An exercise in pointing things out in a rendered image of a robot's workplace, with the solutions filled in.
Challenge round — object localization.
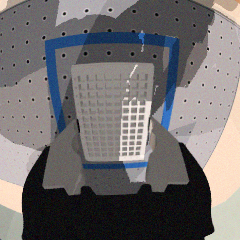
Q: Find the blue tape outline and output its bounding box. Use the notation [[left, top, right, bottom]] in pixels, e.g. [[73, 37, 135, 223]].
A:
[[45, 32, 180, 169]]

